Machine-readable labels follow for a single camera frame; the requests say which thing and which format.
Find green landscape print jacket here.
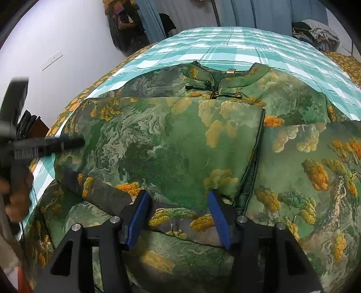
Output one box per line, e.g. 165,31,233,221
23,62,360,292

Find clothes pile on chair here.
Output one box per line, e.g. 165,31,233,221
292,19,340,52

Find left hand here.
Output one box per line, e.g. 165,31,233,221
1,168,34,223

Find dark wooden nightstand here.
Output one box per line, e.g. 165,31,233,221
26,117,50,139

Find orange fleece blanket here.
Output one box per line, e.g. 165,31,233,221
17,266,33,293

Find coats on standing rack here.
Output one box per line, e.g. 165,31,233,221
102,0,149,57

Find blue curtain left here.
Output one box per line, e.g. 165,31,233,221
135,0,166,43

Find blue curtain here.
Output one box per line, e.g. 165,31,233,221
213,1,329,34
135,0,166,43

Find black garment on chair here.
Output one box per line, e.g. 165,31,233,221
159,13,176,37

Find orange floral green quilt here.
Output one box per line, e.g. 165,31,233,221
35,31,360,185

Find teal plaid bed sheet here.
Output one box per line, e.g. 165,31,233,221
19,26,361,234

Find blue curtain right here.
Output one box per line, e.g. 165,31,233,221
213,1,329,34

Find white wall switch panel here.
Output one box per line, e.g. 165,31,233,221
41,51,63,71

